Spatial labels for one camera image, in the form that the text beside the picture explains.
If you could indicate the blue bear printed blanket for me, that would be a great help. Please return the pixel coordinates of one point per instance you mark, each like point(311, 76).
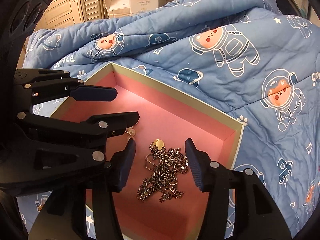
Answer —
point(225, 80)

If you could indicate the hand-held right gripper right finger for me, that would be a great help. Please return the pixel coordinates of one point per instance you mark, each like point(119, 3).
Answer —
point(197, 167)

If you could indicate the pale green box pink inside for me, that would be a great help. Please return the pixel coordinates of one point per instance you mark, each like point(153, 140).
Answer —
point(162, 120)

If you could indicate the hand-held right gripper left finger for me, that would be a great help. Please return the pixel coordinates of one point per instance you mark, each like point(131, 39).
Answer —
point(126, 167)

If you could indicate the white panelled door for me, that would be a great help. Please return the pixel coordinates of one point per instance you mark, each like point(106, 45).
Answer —
point(60, 7)

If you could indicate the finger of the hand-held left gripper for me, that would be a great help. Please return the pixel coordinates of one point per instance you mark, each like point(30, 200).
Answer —
point(112, 121)
point(95, 93)

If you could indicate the grey louvred wardrobe doors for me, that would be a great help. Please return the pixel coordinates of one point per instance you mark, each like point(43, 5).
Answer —
point(90, 0)

